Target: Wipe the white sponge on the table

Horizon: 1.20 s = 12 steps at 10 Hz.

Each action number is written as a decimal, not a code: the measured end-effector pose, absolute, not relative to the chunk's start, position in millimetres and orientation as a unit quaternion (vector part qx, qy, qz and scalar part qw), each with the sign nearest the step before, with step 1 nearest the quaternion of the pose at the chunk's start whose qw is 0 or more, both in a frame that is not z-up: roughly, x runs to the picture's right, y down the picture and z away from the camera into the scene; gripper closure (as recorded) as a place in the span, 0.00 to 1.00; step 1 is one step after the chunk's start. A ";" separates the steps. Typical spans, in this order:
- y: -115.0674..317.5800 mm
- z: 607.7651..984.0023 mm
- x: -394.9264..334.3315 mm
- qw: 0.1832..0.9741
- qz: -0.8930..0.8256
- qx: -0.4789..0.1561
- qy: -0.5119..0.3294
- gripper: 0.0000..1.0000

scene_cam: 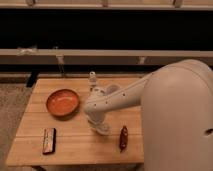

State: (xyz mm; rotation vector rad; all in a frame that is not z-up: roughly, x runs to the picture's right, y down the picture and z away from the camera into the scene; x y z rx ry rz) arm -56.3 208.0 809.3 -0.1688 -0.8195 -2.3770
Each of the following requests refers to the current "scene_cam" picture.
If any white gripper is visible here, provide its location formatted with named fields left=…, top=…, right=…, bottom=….
left=88, top=71, right=110, bottom=135

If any grey metal railing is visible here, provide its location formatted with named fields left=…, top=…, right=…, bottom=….
left=0, top=48, right=213, bottom=65

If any orange round bowl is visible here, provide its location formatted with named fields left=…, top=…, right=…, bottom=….
left=46, top=89, right=80, bottom=117

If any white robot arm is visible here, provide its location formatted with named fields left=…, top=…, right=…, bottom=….
left=84, top=59, right=213, bottom=171

